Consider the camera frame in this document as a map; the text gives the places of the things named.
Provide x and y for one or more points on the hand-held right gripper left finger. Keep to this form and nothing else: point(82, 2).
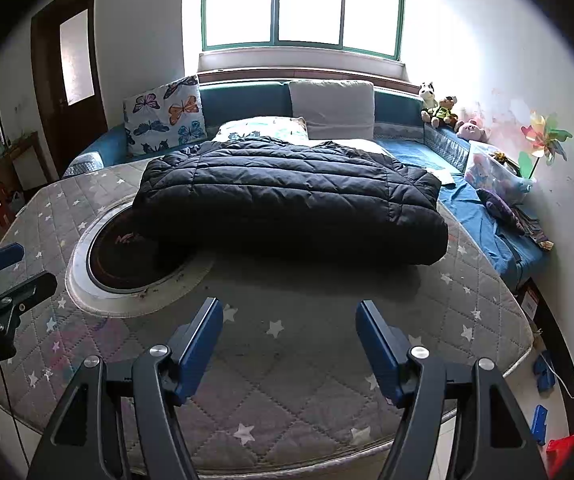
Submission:
point(199, 345)

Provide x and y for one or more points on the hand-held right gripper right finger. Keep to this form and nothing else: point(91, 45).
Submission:
point(379, 345)

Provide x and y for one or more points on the black down jacket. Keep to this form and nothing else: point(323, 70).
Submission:
point(292, 185)

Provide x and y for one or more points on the grey star quilted mattress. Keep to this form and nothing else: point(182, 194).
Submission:
point(292, 310)

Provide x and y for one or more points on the patterned blue cloth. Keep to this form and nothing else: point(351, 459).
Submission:
point(82, 165)

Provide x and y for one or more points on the dark wooden door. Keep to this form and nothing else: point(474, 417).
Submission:
point(87, 125)

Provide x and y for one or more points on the blue bed sheet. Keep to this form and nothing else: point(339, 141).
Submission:
point(477, 210)

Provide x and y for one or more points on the blue plastic toy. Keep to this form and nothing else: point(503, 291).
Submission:
point(540, 425)
point(545, 372)

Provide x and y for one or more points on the purple cloth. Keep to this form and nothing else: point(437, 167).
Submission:
point(502, 207)

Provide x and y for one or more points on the patterned paper pile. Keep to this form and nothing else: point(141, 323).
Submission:
point(537, 232)

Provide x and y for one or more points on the clear plastic toy box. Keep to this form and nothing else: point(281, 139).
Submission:
point(492, 175)

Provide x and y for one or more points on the red plastic item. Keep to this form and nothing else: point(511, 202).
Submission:
point(564, 452)

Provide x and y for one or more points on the butterfly print pillow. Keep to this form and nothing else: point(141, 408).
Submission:
point(167, 115)

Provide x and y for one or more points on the white butterfly pillow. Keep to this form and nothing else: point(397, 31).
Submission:
point(262, 127)

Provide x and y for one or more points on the pink bear plush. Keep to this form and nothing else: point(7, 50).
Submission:
point(469, 131)

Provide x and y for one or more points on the grey pillow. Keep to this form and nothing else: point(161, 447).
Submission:
point(332, 107)

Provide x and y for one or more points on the bear plush in green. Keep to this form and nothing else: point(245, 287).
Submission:
point(444, 110)

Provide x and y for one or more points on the cow plush toy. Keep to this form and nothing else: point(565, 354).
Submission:
point(429, 97)

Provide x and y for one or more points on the colourful pinwheel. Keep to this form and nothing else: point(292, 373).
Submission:
point(544, 135)

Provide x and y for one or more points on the green frame window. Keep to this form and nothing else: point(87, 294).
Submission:
point(307, 5)

